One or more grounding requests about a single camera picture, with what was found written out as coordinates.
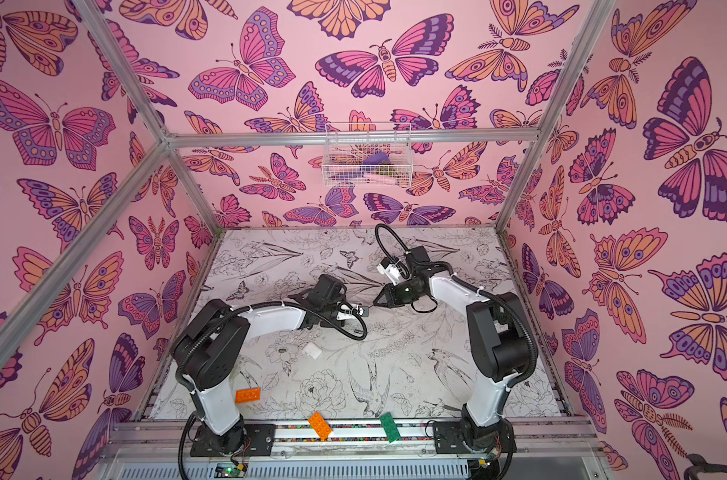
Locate white battery cover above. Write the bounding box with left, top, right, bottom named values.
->
left=303, top=342, right=323, bottom=360

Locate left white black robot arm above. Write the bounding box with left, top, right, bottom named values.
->
left=172, top=274, right=369, bottom=455

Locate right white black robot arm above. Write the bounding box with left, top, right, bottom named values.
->
left=373, top=223, right=539, bottom=452

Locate orange lego brick left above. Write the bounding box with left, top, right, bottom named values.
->
left=235, top=387, right=262, bottom=404

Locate green lego brick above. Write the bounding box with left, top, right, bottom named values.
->
left=379, top=412, right=401, bottom=443

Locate purple object in basket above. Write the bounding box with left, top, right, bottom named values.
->
left=362, top=151, right=391, bottom=168

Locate small green circuit board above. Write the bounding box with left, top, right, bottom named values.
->
left=215, top=463, right=248, bottom=479

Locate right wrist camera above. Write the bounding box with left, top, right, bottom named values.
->
left=377, top=257, right=411, bottom=285

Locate orange lego brick on rail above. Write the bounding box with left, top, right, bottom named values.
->
left=308, top=412, right=334, bottom=442

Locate white wire basket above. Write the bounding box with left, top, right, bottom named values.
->
left=321, top=122, right=413, bottom=189

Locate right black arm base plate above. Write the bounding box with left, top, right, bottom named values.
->
left=429, top=419, right=517, bottom=455

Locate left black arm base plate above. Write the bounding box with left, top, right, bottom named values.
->
left=191, top=423, right=277, bottom=458

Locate white slotted cable duct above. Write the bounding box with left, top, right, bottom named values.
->
left=116, top=458, right=473, bottom=480

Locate aluminium front rail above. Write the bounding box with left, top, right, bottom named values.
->
left=103, top=417, right=601, bottom=461

